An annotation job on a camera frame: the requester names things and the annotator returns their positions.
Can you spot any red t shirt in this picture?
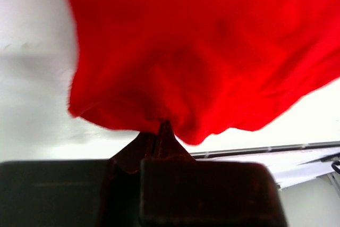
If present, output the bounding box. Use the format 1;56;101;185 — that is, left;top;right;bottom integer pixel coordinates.
69;0;339;145

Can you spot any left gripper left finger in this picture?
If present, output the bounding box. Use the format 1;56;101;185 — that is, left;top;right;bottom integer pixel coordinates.
1;133;156;226

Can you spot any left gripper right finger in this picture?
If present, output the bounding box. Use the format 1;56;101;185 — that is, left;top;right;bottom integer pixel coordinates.
139;121;287;226

